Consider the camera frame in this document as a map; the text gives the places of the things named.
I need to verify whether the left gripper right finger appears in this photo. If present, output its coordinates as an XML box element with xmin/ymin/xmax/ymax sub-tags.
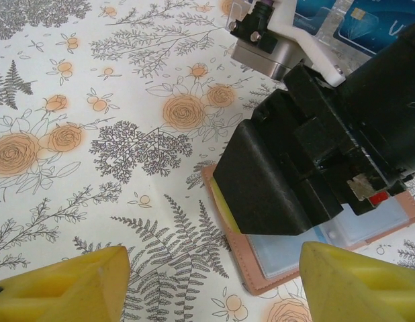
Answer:
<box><xmin>299</xmin><ymin>241</ymin><xmax>415</xmax><ymax>322</ymax></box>

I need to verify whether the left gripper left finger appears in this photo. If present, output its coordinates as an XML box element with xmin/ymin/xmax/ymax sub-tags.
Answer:
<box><xmin>0</xmin><ymin>245</ymin><xmax>130</xmax><ymax>322</ymax></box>

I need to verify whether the blue credit card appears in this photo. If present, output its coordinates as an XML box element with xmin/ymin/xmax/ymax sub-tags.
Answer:
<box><xmin>293</xmin><ymin>0</ymin><xmax>332</xmax><ymax>33</ymax></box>
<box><xmin>331</xmin><ymin>0</ymin><xmax>415</xmax><ymax>57</ymax></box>

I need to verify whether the pink leather card holder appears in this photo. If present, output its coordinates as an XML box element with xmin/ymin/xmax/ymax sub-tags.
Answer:
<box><xmin>199</xmin><ymin>164</ymin><xmax>415</xmax><ymax>297</ymax></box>

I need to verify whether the floral tablecloth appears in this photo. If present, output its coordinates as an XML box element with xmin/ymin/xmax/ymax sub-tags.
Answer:
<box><xmin>0</xmin><ymin>0</ymin><xmax>415</xmax><ymax>322</ymax></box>

